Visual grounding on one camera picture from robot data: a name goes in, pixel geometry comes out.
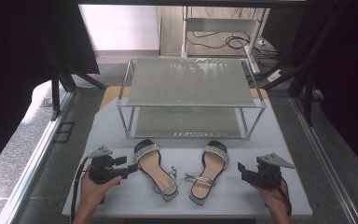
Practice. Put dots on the white table mat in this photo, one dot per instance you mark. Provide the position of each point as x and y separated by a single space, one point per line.
186 205

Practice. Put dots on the black curtain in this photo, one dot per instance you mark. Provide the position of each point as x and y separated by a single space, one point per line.
18 62
348 77

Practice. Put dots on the grey two-tier shoe rack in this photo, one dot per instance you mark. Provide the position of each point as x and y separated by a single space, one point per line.
189 84

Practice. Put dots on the person's left hand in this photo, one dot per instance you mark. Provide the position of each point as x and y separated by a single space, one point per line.
94 189

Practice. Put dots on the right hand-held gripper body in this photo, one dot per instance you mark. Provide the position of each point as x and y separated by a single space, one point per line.
268 172

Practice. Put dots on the aluminium frame rail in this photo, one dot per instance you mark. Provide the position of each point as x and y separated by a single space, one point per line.
37 155
323 158

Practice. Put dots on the white metal stand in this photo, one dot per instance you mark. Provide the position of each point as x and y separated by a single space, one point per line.
220 24

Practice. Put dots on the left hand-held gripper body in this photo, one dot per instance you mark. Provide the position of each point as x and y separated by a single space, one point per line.
104 169

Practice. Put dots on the black metal stand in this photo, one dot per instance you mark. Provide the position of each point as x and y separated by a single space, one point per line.
307 93
55 96

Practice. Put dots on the person's right hand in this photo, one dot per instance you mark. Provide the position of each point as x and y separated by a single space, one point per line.
273 199

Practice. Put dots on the white power strip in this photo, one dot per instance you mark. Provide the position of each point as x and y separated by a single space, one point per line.
275 75

